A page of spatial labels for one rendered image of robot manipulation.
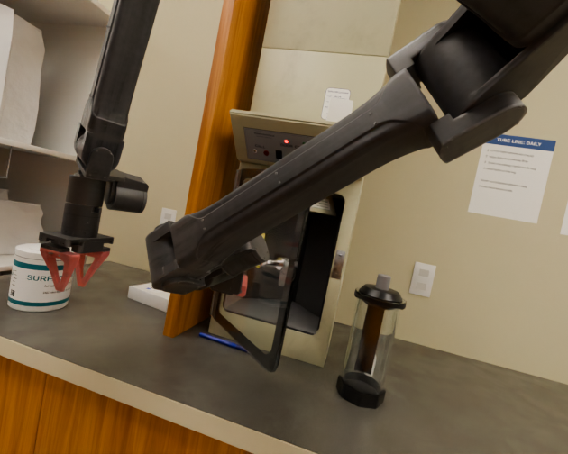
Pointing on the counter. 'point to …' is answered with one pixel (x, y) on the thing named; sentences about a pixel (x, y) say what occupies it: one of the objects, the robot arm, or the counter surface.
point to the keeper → (338, 264)
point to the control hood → (239, 118)
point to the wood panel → (220, 132)
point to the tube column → (333, 26)
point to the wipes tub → (35, 282)
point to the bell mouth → (325, 207)
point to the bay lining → (317, 259)
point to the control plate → (270, 140)
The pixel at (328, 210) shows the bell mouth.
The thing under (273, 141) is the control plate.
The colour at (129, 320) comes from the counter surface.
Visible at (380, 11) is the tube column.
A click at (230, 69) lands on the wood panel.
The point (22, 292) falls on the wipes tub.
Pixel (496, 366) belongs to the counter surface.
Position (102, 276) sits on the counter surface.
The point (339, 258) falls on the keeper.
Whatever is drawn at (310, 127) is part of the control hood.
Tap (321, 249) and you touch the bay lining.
